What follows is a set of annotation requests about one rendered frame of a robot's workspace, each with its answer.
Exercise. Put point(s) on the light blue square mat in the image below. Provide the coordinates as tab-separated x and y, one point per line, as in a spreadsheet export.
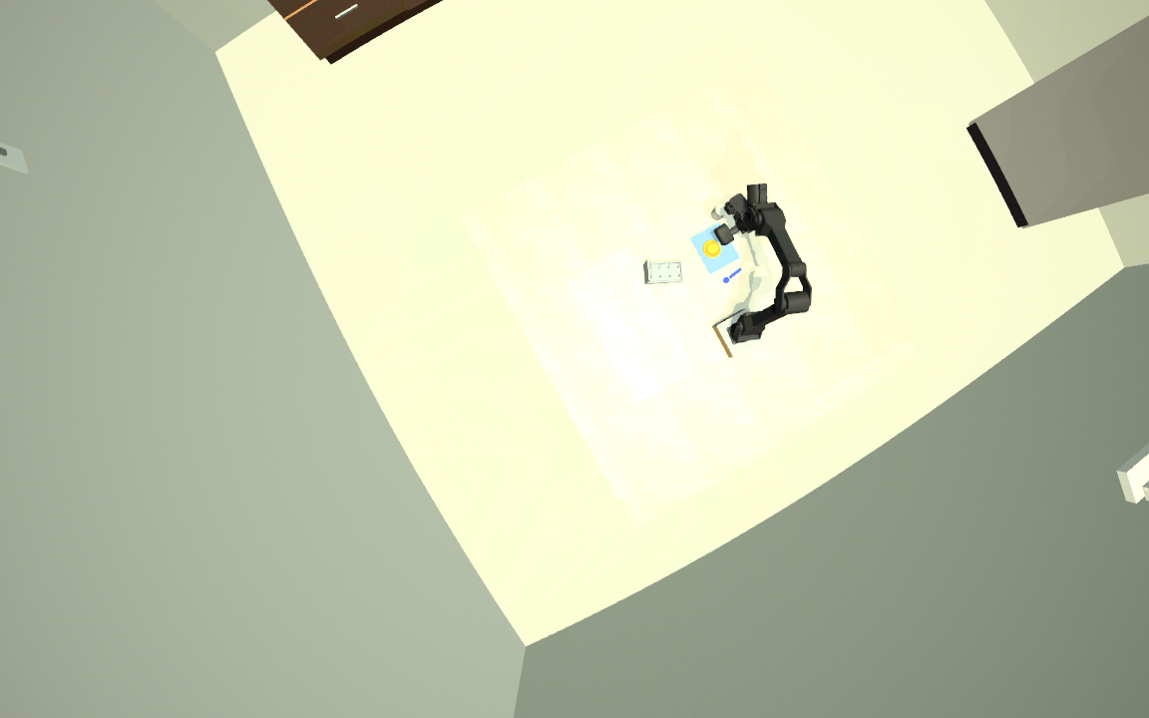
728	252

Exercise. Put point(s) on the grey dish rack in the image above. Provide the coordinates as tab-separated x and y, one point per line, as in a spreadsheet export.
662	272

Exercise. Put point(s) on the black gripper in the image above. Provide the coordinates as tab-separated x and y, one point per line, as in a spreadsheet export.
725	235

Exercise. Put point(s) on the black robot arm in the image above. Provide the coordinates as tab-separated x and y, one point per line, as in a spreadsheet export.
768	219

